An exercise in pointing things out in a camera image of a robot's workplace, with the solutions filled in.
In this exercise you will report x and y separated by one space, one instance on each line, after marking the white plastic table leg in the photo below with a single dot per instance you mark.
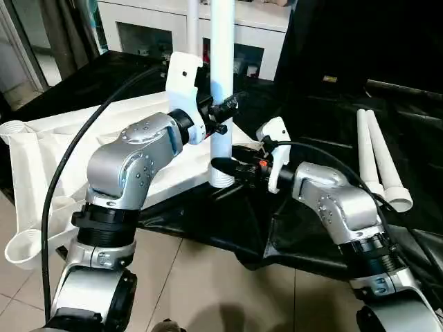
387 166
367 149
221 69
193 28

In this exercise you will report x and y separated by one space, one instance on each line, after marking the black mat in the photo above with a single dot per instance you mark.
228 228

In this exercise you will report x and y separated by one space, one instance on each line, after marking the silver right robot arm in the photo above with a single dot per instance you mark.
346 207

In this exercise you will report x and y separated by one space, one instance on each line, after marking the dark metal rail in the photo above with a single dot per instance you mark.
408 86

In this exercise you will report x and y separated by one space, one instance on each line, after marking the grey curtain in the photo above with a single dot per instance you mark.
69 31

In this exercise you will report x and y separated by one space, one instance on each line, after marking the red bottle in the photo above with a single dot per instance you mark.
207 48

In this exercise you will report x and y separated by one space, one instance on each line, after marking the white cabinet with glass doors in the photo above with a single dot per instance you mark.
152 17

